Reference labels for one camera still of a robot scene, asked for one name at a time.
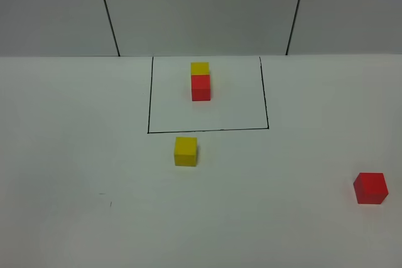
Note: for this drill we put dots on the red template cube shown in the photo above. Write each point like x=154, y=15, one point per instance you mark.
x=201, y=90

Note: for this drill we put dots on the yellow template cube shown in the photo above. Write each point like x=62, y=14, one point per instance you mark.
x=200, y=68

